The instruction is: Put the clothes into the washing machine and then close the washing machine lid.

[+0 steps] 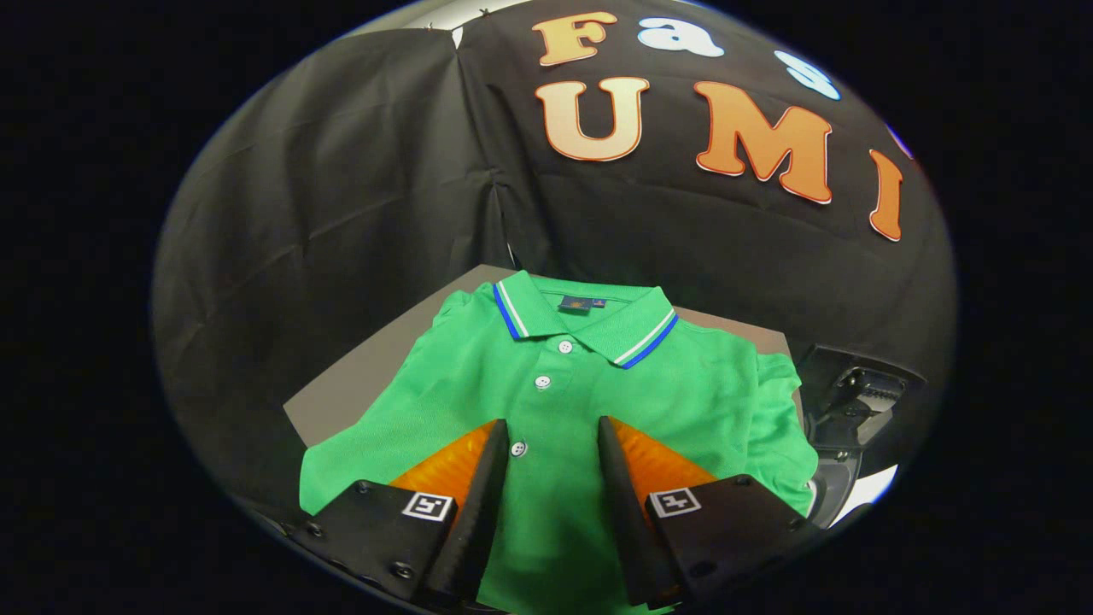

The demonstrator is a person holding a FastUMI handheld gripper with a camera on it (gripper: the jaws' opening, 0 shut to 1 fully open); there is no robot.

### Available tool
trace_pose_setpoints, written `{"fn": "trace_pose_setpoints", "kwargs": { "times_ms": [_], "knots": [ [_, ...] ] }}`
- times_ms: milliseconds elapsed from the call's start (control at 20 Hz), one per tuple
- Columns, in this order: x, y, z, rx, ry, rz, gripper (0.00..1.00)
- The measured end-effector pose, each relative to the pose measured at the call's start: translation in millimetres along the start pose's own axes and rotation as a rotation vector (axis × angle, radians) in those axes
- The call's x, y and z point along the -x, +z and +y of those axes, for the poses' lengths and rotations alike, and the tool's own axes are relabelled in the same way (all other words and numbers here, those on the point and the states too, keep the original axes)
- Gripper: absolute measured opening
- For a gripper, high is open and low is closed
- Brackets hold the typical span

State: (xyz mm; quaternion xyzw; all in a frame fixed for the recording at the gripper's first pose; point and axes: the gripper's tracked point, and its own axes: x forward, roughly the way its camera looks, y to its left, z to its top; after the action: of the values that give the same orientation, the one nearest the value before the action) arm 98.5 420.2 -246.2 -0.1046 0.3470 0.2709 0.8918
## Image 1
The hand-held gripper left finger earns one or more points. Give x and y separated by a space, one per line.
478 521

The dark washing machine lid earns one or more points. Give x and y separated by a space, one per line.
862 389

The green polo shirt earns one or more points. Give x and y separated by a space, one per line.
683 393

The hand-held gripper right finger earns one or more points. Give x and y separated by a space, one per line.
628 521

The grey stand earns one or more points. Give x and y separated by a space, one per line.
359 384

